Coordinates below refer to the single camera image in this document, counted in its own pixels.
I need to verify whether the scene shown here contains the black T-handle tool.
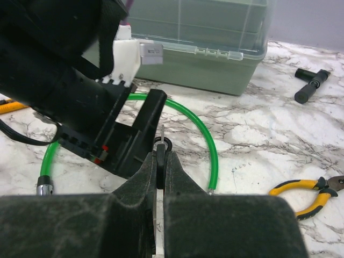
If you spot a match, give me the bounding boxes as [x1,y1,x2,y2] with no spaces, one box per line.
[294,68,331,104]

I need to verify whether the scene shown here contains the black padlock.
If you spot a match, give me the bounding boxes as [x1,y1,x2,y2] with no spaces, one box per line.
[153,137,173,152]

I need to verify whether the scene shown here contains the green cable lock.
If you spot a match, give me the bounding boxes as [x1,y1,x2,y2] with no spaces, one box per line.
[39,99,219,194]

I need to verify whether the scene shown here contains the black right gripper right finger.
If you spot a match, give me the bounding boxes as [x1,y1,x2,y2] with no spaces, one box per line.
[163,152,308,257]

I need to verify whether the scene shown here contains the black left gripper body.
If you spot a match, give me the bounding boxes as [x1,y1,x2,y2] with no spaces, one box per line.
[58,81,140,172]

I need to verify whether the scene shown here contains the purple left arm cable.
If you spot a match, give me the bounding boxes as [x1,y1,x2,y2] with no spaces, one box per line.
[119,0,138,26]

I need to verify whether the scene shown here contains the yellow black utility knife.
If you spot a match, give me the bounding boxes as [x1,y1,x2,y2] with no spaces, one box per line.
[0,99,28,114]

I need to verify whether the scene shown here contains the translucent green plastic toolbox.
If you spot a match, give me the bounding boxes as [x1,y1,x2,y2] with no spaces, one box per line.
[128,0,276,96]

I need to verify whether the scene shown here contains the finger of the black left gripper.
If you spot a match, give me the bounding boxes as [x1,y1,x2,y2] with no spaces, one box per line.
[107,89,167,179]

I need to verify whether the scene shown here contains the black head key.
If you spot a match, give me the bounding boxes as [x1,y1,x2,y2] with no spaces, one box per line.
[156,125,166,190]

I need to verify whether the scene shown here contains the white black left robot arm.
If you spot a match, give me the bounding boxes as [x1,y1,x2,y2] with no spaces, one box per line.
[1,1,167,178]

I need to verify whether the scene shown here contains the yellow handled needle-nose pliers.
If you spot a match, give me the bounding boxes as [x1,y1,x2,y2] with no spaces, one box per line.
[268,175,344,220]

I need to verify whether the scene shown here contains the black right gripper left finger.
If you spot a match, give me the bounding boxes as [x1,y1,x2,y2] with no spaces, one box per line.
[1,154,156,257]

